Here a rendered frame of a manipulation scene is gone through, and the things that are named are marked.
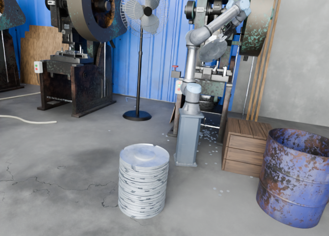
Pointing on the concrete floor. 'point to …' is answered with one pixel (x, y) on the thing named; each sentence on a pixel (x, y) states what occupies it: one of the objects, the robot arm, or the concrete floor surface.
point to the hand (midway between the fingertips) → (220, 40)
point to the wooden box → (244, 146)
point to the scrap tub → (294, 177)
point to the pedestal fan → (144, 10)
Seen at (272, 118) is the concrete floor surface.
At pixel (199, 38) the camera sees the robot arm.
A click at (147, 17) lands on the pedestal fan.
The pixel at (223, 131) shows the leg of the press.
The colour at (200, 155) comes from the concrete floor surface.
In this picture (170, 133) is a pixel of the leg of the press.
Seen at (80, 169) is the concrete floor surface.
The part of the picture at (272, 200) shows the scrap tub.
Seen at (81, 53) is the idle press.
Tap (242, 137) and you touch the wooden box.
